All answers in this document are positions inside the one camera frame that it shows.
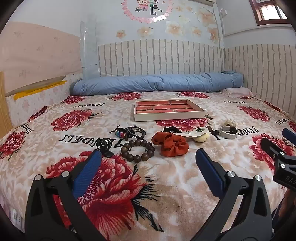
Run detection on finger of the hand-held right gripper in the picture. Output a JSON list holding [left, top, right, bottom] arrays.
[[260, 138, 296, 160], [282, 128, 296, 144]]

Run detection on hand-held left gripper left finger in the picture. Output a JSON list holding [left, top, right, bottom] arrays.
[[24, 149, 107, 241]]

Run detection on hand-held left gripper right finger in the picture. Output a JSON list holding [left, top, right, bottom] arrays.
[[195, 148, 281, 241]]

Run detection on black hair claw clip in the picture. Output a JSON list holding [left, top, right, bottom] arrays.
[[96, 138, 114, 158]]

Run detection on dark beaded charm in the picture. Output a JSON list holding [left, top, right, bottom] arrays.
[[207, 126, 221, 141]]

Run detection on white cuff bracelet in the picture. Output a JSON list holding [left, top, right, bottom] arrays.
[[220, 126, 238, 139]]

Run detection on rust orange scrunchie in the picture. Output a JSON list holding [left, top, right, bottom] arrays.
[[151, 131, 190, 158]]

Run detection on multicolour woven bracelet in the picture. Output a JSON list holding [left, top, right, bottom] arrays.
[[110, 125, 127, 141]]

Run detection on black knotted hair tie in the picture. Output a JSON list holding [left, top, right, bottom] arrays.
[[163, 126, 183, 134]]

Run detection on black braided leather bracelet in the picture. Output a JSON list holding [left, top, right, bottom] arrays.
[[126, 125, 147, 141]]

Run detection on brick pattern jewelry tray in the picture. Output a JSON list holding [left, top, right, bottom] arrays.
[[134, 98, 206, 122]]

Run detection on person's right forearm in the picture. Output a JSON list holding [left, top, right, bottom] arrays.
[[277, 192, 296, 223]]

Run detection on red floral printed blanket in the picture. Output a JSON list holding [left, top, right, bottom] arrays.
[[0, 89, 296, 241]]

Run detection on floral padded bed side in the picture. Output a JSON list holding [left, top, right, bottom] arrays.
[[6, 74, 73, 130]]

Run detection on yellow cloth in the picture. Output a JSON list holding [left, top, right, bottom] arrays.
[[14, 80, 67, 100]]

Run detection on rolled blue duvet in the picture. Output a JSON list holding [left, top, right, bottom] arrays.
[[69, 71, 244, 95]]

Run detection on clear plastic sheet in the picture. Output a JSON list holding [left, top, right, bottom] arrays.
[[80, 17, 101, 79]]

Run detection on wooden framed window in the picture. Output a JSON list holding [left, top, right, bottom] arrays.
[[249, 0, 290, 26]]

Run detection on brown wooden bead bracelet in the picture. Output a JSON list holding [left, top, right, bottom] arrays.
[[120, 139, 156, 164]]

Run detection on wooden bed frame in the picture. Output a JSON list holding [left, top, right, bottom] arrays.
[[0, 71, 13, 138]]

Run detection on white brick foam wall panel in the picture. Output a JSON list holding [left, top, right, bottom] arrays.
[[97, 39, 296, 114]]

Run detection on flower wall decals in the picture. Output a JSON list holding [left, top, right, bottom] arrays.
[[116, 2, 220, 44]]

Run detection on round pink wall sticker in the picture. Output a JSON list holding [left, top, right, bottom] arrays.
[[121, 0, 174, 24]]

